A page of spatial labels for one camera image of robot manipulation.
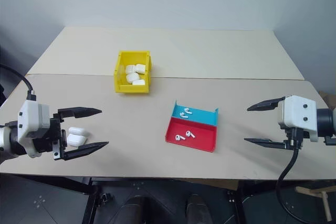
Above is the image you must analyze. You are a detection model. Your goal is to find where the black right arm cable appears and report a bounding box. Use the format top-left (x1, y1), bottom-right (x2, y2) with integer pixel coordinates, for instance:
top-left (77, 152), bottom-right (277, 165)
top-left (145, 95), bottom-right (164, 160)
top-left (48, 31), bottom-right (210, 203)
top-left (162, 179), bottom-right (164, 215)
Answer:
top-left (275, 129), bottom-right (317, 224)

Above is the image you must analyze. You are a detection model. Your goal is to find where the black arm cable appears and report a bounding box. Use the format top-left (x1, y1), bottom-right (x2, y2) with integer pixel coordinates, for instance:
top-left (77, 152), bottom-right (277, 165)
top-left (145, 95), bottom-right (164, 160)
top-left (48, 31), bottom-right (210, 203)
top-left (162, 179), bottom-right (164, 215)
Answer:
top-left (275, 129), bottom-right (317, 224)
top-left (0, 63), bottom-right (37, 102)

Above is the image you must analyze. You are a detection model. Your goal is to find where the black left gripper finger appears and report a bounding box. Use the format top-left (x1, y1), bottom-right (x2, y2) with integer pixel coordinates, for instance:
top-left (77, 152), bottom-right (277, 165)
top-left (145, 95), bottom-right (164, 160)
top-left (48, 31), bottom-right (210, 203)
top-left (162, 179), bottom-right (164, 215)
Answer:
top-left (61, 141), bottom-right (110, 161)
top-left (54, 106), bottom-right (103, 122)

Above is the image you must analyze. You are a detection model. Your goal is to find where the light wooden stand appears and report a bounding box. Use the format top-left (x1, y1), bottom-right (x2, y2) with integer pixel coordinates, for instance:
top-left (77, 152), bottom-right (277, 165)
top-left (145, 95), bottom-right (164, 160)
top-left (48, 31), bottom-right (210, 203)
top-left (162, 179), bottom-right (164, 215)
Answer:
top-left (295, 185), bottom-right (336, 222)

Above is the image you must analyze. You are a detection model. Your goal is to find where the yellow plastic bin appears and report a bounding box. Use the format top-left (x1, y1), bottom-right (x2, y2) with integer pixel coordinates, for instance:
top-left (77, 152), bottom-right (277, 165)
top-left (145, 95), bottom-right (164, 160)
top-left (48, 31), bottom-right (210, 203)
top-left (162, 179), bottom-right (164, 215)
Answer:
top-left (113, 50), bottom-right (154, 95)

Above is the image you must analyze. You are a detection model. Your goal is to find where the blue shallow tray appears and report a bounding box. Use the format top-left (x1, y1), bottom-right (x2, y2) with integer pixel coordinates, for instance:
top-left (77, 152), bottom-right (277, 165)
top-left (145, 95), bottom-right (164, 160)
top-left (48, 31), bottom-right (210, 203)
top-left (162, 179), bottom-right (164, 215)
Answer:
top-left (171, 100), bottom-right (219, 126)

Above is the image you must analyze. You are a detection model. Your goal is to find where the red shallow tray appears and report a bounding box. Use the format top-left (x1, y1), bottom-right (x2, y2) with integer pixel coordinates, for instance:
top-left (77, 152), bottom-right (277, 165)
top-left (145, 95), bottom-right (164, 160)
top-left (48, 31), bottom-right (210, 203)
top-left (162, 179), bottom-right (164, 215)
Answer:
top-left (164, 117), bottom-right (218, 154)

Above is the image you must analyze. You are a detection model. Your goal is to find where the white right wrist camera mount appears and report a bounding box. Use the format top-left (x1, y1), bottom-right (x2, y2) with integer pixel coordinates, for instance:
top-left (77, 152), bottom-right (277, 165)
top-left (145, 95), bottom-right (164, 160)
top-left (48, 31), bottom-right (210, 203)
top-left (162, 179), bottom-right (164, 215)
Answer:
top-left (277, 94), bottom-right (319, 142)

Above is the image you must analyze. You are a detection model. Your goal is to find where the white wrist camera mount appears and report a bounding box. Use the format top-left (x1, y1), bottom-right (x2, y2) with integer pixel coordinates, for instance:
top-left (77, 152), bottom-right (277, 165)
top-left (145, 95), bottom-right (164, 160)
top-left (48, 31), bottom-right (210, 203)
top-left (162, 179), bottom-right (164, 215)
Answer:
top-left (17, 100), bottom-right (51, 158)
top-left (277, 94), bottom-right (319, 142)

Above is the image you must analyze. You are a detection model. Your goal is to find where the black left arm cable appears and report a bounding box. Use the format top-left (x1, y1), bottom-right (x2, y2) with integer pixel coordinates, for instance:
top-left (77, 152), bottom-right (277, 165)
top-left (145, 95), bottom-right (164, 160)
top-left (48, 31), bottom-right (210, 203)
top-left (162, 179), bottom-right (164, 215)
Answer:
top-left (0, 63), bottom-right (37, 102)

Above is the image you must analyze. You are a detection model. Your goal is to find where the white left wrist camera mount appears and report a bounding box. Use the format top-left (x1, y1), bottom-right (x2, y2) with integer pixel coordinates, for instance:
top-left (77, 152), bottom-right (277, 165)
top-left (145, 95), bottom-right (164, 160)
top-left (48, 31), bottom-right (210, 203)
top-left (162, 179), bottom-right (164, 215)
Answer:
top-left (17, 100), bottom-right (51, 158)

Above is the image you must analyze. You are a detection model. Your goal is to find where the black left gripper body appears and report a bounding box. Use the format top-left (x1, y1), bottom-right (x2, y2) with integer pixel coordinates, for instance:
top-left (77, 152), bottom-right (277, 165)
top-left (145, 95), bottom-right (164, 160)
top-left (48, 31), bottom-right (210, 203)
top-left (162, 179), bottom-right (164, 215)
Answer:
top-left (31, 118), bottom-right (68, 161)

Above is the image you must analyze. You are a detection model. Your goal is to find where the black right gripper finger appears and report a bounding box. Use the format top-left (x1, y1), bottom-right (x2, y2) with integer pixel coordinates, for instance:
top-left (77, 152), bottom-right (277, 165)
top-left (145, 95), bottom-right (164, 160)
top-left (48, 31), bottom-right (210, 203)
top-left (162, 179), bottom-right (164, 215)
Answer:
top-left (246, 97), bottom-right (287, 112)
top-left (243, 137), bottom-right (291, 150)

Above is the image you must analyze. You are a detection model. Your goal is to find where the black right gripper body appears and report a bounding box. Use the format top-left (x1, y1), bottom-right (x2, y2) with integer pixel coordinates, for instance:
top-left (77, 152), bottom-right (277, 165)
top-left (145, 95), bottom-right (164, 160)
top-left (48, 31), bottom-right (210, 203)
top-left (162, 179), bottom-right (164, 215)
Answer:
top-left (282, 126), bottom-right (307, 151)

